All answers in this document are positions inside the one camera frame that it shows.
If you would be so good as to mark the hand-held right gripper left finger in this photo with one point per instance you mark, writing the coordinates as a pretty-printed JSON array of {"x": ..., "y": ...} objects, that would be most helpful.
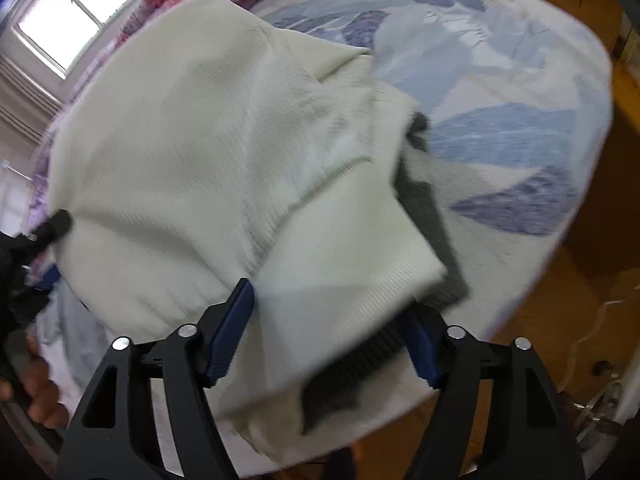
[{"x": 232, "y": 330}]

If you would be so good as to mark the grey striped curtain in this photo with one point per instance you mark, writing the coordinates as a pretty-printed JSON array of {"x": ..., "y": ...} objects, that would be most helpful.
[{"x": 20, "y": 100}]

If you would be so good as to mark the floral bed sheet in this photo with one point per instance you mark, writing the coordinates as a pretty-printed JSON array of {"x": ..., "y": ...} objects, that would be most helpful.
[{"x": 500, "y": 110}]

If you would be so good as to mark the person's left hand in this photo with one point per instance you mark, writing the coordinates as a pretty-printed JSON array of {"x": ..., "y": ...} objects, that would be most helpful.
[{"x": 42, "y": 395}]

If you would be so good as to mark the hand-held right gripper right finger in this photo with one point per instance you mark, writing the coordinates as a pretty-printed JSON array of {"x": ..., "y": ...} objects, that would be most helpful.
[{"x": 422, "y": 350}]

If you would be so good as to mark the white framed window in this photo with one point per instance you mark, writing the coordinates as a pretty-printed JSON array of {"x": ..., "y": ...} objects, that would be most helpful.
[{"x": 80, "y": 5}]

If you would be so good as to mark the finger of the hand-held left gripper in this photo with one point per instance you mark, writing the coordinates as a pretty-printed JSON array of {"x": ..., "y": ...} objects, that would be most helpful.
[
  {"x": 52, "y": 227},
  {"x": 49, "y": 276}
]

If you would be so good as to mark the white button jacket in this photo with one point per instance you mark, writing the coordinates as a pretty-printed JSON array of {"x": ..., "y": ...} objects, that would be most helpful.
[{"x": 200, "y": 160}]

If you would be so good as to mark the grey checkered sweater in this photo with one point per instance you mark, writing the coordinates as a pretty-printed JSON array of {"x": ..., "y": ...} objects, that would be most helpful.
[{"x": 435, "y": 240}]

